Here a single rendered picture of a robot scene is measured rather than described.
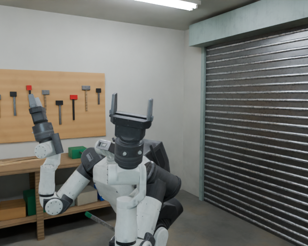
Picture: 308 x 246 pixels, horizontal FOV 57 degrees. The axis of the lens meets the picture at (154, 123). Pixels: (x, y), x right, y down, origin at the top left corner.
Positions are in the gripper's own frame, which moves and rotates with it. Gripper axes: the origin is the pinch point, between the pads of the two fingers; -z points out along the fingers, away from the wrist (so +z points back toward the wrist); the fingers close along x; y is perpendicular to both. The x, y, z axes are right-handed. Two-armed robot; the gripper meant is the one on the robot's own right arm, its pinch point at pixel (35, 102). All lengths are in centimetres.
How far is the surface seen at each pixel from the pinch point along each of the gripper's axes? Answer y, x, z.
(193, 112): -171, -302, 24
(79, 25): -33, -249, -133
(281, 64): -232, -144, -1
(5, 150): 96, -240, 4
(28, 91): 51, -237, -60
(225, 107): -193, -231, 28
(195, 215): -113, -241, 159
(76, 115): 4, -263, -17
